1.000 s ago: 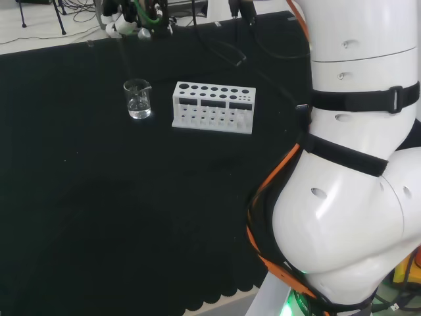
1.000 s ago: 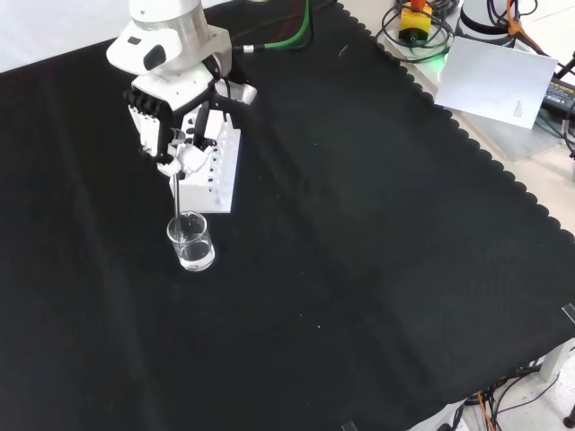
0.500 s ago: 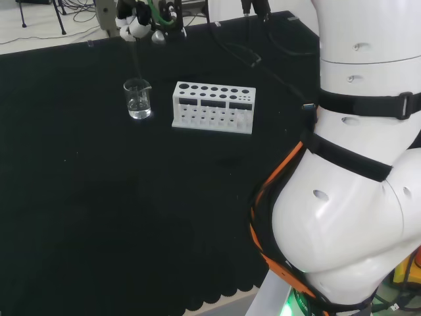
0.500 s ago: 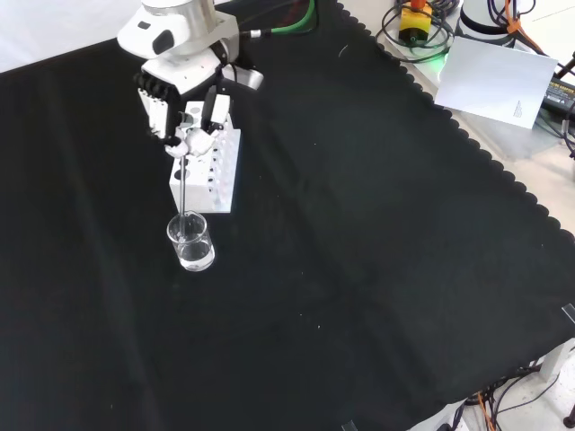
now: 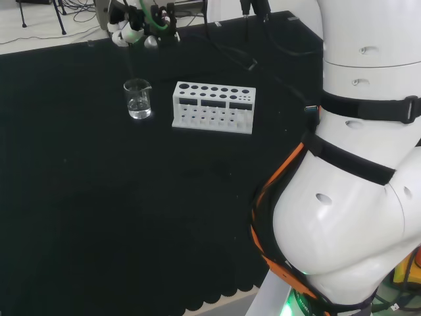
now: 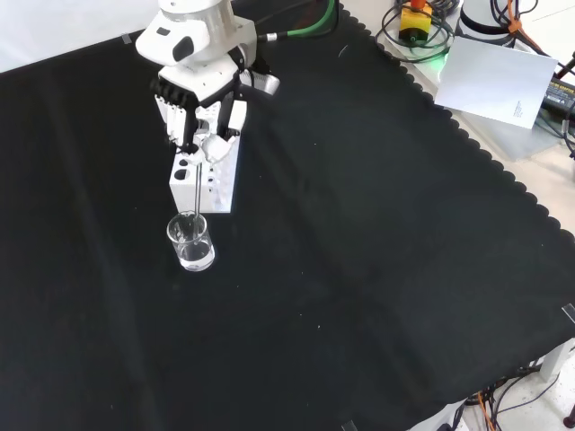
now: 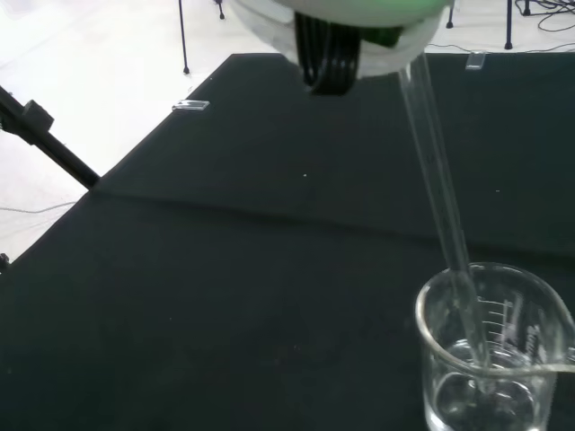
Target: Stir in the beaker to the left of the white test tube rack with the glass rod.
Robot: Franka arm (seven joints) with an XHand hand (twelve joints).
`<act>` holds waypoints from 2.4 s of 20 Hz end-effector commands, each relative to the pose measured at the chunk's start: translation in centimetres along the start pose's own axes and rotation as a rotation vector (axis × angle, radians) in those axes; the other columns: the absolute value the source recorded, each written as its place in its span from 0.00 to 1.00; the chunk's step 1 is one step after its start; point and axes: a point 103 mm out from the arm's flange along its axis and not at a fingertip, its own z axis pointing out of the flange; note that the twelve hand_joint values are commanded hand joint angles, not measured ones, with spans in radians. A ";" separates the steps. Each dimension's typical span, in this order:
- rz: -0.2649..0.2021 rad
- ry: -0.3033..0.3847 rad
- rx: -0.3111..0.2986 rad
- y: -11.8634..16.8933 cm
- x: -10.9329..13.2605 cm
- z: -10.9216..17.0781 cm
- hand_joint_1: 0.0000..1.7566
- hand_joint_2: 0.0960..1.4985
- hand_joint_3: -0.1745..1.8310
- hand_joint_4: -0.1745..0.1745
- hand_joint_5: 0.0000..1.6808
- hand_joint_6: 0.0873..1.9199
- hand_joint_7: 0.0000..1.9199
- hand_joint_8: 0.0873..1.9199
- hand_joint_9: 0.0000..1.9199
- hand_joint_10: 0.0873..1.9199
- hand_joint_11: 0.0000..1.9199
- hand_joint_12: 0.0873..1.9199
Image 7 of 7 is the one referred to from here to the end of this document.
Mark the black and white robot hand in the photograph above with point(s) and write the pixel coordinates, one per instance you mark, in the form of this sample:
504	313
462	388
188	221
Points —
341	36

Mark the clear glass beaker with water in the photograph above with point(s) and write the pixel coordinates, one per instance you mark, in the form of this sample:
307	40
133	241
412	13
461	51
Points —
516	359

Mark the clear plastic cloth clip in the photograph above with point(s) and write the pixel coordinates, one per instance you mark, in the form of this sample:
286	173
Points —
191	105
475	60

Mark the slim black tripod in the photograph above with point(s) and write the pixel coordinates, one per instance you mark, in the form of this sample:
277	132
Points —
183	36

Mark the black bench cloth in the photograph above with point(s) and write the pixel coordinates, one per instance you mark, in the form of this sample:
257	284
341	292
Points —
269	269

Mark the dark metal table frame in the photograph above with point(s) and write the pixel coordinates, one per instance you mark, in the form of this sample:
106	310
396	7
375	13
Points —
508	27

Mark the thick black camera stand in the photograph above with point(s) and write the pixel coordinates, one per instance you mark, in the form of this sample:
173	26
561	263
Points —
54	143

